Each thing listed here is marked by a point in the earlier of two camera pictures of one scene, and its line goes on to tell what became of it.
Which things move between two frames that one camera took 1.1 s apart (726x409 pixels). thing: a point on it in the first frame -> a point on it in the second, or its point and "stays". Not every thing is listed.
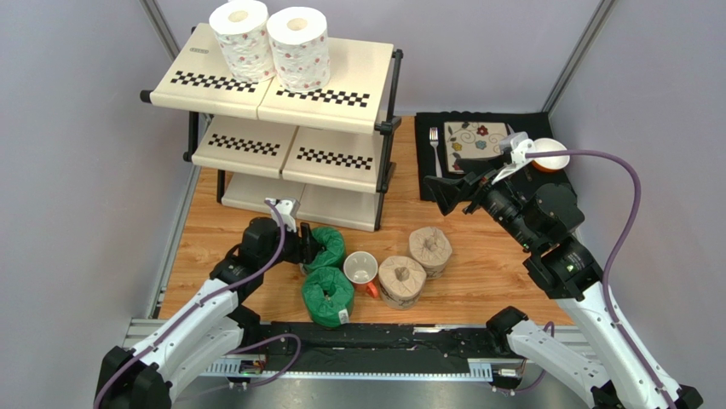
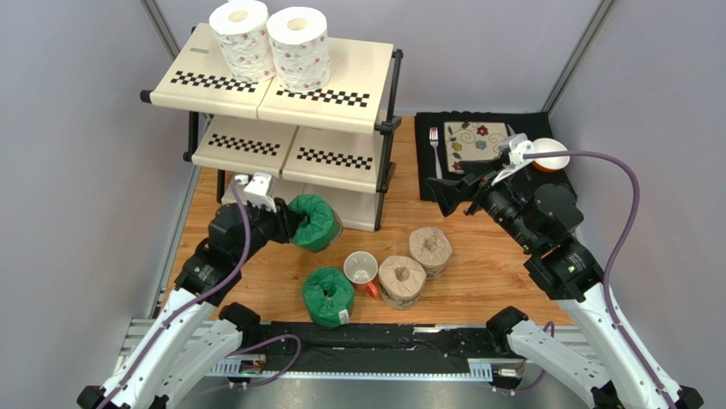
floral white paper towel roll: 299,41 stays
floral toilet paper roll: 244,31 stays
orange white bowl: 550,164 stays
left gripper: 305,249 -> 285,220
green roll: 332,243 -> 323,226
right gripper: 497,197 stays
